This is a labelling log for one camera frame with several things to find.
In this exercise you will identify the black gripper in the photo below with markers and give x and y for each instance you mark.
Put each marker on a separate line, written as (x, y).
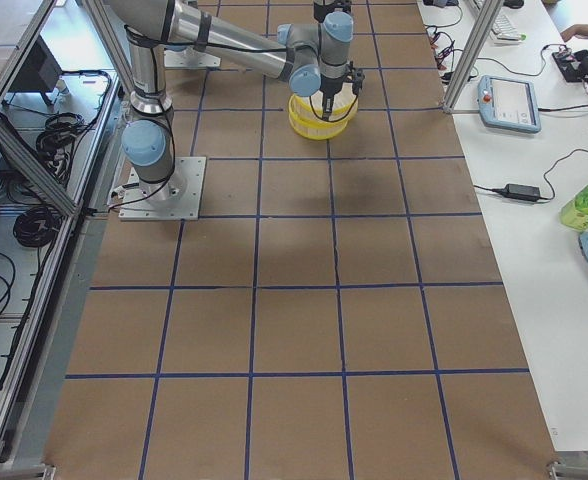
(329, 93)

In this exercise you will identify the yellow rimmed bamboo steamer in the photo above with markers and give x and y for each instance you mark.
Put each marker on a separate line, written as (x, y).
(316, 130)
(311, 109)

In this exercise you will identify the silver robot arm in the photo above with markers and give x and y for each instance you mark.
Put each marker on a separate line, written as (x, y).
(313, 59)
(324, 7)

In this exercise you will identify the black power adapter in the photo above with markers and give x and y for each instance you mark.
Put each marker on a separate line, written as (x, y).
(521, 192)

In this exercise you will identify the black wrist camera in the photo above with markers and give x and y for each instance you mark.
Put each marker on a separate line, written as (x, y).
(344, 5)
(355, 77)

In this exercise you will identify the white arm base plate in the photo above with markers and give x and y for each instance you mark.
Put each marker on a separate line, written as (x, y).
(179, 199)
(189, 59)

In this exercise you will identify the aluminium frame post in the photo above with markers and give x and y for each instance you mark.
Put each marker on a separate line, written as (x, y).
(477, 37)

